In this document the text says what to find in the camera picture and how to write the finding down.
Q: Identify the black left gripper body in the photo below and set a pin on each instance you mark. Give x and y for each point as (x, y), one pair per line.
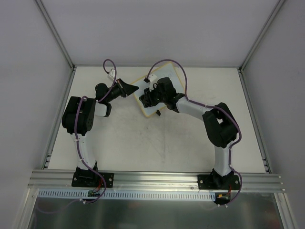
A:
(122, 88)

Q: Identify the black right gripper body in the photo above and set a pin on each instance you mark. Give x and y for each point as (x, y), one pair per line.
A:
(149, 97)

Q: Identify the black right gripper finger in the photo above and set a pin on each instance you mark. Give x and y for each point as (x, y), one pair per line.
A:
(152, 94)
(146, 100)

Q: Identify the yellow framed whiteboard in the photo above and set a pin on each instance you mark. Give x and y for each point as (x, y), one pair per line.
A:
(167, 70)

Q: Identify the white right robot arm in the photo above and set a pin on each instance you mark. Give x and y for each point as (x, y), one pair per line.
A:
(221, 127)

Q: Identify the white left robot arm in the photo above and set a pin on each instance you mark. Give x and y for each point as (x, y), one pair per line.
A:
(79, 114)

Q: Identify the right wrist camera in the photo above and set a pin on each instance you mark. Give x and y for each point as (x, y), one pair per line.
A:
(152, 81)

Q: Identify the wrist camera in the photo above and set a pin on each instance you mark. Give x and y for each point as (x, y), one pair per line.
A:
(112, 74)
(152, 81)

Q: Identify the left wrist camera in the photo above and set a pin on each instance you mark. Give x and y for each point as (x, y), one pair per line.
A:
(112, 74)

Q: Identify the right aluminium frame post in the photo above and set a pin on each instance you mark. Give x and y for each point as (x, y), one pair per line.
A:
(262, 33)

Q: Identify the aluminium frame post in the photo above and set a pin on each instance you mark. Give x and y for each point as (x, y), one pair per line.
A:
(262, 33)
(47, 18)

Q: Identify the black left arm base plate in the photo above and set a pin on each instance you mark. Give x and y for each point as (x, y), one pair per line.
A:
(86, 178)

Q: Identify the white slotted cable duct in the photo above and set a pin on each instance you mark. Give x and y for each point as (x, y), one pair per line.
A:
(128, 195)

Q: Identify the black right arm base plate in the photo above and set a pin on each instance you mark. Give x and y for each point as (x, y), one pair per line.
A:
(212, 182)

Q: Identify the left aluminium frame post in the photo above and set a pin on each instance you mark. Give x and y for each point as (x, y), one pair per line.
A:
(47, 18)

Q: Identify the aluminium mounting rail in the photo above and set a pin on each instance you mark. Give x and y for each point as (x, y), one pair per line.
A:
(157, 181)

